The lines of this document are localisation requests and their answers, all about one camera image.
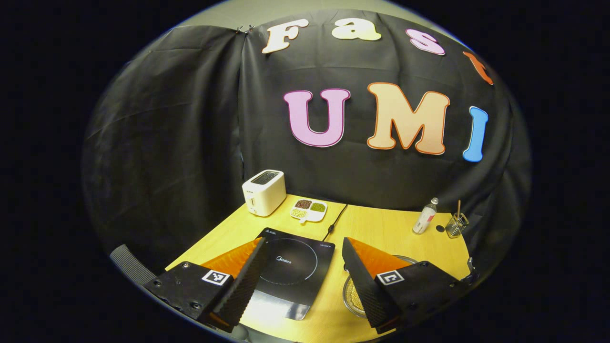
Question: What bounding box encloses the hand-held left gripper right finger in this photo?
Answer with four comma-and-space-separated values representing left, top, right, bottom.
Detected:
342, 237, 470, 334

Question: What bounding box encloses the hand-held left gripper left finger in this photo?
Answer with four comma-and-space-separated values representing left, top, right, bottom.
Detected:
143, 237, 267, 333

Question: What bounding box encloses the steel pot with black handle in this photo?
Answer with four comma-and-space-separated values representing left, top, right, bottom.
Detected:
342, 255, 420, 319

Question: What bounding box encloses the black induction cooktop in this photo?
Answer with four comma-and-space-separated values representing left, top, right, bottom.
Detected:
238, 227, 336, 321

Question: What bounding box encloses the clear plastic bottle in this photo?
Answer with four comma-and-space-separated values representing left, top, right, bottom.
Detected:
413, 198, 438, 234

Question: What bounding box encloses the white toaster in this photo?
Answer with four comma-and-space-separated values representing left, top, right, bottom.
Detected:
242, 170, 286, 217

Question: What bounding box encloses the white divided bean dish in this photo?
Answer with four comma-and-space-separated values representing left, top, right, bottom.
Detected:
290, 199, 328, 223

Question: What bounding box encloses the clear glass cup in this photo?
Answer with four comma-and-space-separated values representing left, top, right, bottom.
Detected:
446, 213, 469, 238

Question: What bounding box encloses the black power cable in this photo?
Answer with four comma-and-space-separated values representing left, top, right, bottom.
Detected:
323, 204, 347, 242

